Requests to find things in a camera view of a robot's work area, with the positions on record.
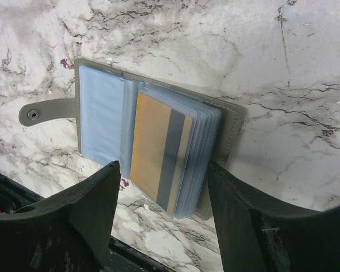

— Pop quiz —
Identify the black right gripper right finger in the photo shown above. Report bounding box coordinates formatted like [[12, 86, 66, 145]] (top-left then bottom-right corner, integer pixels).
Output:
[[207, 162, 340, 271]]

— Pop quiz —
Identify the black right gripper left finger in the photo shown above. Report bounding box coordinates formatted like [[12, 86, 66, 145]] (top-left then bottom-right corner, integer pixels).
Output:
[[0, 161, 121, 271]]

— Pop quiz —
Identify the grey leather card holder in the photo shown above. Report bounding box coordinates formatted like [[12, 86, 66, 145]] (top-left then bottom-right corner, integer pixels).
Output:
[[18, 58, 246, 220]]

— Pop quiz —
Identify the gold striped credit card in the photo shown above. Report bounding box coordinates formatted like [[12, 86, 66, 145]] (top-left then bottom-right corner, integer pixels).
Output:
[[130, 93, 193, 215]]

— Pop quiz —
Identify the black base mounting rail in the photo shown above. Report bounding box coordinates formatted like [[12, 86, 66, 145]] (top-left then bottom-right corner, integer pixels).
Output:
[[0, 161, 169, 271]]

